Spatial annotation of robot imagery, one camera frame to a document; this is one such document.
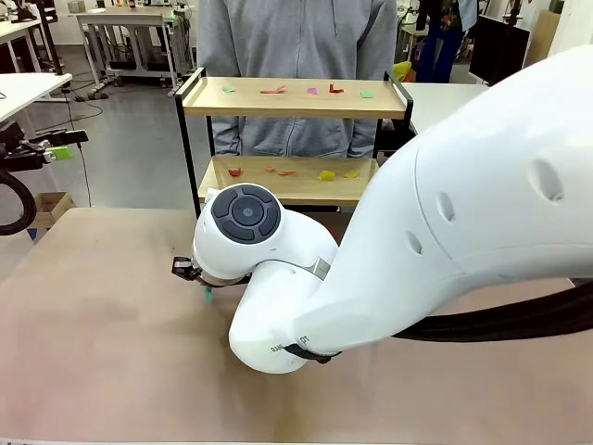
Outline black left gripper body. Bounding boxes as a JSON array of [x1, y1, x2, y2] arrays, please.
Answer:
[[0, 121, 48, 172]]

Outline person left forearm grey sleeve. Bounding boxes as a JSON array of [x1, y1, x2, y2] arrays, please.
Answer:
[[346, 118, 385, 159]]

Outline person right forearm grey sleeve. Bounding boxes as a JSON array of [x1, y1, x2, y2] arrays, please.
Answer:
[[211, 115, 243, 157]]

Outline open cardboard box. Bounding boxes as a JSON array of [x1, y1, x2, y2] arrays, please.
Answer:
[[20, 191, 76, 242]]

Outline white desk with thin legs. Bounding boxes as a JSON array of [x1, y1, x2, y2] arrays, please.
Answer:
[[0, 72, 74, 124]]

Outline black vertical pole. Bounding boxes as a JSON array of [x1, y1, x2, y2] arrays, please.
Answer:
[[36, 0, 65, 76]]

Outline small white background desk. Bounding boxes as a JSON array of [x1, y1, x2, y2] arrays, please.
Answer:
[[0, 18, 45, 73]]

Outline person torso grey hoodie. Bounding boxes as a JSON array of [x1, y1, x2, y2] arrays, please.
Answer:
[[196, 0, 398, 159]]

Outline large white curved desk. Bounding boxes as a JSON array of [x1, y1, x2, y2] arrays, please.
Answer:
[[400, 82, 491, 136]]

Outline background person blue trousers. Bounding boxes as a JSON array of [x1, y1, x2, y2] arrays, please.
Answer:
[[414, 0, 478, 84]]

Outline black monitor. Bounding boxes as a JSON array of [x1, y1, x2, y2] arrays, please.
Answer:
[[468, 13, 531, 89]]

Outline brown cardboard sheet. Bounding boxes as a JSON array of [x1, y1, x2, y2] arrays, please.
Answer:
[[527, 9, 562, 66]]

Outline thin black cable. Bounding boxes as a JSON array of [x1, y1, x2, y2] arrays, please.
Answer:
[[62, 88, 104, 209]]

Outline black left arm cable sleeve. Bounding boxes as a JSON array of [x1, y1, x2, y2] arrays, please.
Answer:
[[0, 167, 38, 237]]

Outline black arm cable sleeve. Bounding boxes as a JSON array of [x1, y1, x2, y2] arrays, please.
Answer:
[[0, 167, 38, 237], [393, 282, 593, 345]]

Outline grey metal frame table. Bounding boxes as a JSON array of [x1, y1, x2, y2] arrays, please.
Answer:
[[75, 9, 183, 92]]

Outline two-tier wood shelf black frame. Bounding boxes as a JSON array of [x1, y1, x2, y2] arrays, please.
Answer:
[[174, 66, 415, 220]]

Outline black right arm cable sleeve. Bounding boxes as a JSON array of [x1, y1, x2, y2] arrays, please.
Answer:
[[393, 282, 593, 345]]

